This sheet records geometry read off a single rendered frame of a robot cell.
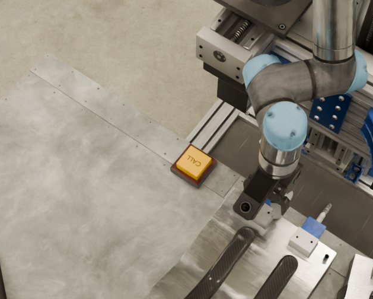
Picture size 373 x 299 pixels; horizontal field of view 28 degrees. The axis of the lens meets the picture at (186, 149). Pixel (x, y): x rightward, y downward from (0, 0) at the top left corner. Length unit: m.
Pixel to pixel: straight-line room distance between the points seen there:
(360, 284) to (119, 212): 0.55
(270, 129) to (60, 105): 0.73
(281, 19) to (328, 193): 0.86
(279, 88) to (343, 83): 0.12
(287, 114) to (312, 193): 1.13
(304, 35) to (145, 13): 1.32
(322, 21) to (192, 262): 0.58
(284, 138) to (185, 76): 1.59
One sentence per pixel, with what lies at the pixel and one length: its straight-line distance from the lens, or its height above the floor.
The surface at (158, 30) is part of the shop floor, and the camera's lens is 2.97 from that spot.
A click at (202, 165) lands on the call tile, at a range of 1.71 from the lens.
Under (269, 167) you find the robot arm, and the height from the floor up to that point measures 1.15.
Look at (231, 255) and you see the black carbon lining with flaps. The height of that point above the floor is 0.88.
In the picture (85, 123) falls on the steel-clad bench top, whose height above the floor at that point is 0.80.
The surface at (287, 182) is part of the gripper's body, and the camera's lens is 1.47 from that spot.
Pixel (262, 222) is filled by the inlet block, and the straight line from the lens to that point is 1.58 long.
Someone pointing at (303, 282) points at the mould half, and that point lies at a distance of 1.57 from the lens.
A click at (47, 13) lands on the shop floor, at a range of 3.07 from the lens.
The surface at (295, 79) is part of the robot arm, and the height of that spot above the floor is 1.25.
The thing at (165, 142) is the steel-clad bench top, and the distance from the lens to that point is 1.78.
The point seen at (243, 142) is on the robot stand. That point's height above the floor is 0.21.
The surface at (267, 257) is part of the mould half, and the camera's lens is 1.58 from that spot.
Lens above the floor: 2.37
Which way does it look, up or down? 62 degrees down
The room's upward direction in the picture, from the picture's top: 1 degrees counter-clockwise
